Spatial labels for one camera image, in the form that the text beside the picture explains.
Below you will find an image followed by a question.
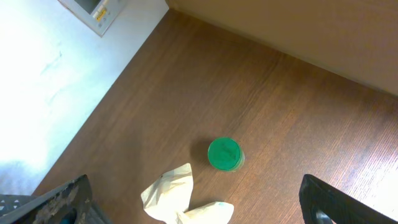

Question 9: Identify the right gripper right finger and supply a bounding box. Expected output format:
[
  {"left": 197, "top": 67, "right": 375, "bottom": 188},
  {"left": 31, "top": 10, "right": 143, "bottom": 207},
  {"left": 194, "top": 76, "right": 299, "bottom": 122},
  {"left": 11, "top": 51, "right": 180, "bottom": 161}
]
[{"left": 299, "top": 174, "right": 397, "bottom": 224}]

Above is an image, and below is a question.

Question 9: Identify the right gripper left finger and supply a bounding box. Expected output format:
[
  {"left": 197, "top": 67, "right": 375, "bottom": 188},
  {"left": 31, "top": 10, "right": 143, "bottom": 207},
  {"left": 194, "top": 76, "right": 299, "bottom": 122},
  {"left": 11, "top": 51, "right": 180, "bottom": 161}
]
[{"left": 1, "top": 175, "right": 93, "bottom": 224}]

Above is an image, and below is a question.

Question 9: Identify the grey plastic basket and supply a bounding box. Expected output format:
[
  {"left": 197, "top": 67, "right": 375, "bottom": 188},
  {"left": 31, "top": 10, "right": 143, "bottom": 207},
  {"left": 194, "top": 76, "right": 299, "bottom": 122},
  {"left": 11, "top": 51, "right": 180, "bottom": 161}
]
[{"left": 1, "top": 195, "right": 112, "bottom": 224}]

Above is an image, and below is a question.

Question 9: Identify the right beige paper pouch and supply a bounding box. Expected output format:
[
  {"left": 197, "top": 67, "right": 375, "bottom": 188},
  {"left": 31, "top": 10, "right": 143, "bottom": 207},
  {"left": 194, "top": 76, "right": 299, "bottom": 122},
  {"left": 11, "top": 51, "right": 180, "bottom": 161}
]
[{"left": 141, "top": 163, "right": 234, "bottom": 224}]

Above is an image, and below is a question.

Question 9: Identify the green lid jar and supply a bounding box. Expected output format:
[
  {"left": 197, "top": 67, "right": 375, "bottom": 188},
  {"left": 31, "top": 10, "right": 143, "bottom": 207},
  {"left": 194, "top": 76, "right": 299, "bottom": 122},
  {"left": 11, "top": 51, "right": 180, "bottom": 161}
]
[{"left": 208, "top": 137, "right": 245, "bottom": 172}]

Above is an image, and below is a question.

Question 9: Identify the grey wall panel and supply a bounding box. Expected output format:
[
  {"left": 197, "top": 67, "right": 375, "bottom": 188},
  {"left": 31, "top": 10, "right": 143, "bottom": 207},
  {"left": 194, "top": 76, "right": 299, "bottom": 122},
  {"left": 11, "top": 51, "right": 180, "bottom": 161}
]
[{"left": 58, "top": 0, "right": 128, "bottom": 37}]

